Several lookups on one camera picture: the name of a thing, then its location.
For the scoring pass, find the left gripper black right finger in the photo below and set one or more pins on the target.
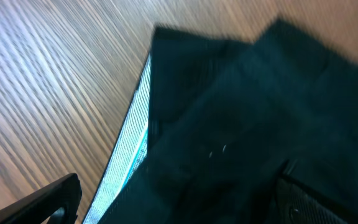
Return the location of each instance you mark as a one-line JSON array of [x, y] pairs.
[[299, 204]]

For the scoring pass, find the black shorts with mesh lining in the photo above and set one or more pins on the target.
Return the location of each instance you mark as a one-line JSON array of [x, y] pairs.
[[215, 123]]

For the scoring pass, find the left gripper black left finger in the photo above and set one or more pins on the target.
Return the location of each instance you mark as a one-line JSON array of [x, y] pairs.
[[57, 202]]

